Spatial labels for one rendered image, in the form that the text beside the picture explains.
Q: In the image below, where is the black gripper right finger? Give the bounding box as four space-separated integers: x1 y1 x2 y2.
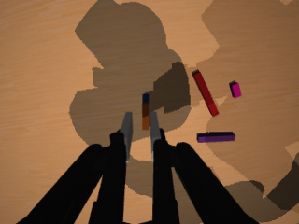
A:
150 112 260 224

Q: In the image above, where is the orange rod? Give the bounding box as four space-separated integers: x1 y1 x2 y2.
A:
142 103 150 130

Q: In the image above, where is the dark red rod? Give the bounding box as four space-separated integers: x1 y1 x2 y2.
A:
192 71 220 117

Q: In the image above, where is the short magenta block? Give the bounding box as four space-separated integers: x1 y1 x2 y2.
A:
229 82 242 98

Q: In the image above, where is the purple rod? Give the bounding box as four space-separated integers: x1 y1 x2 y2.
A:
196 133 235 143

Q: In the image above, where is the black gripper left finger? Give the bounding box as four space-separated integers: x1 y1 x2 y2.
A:
16 112 133 224

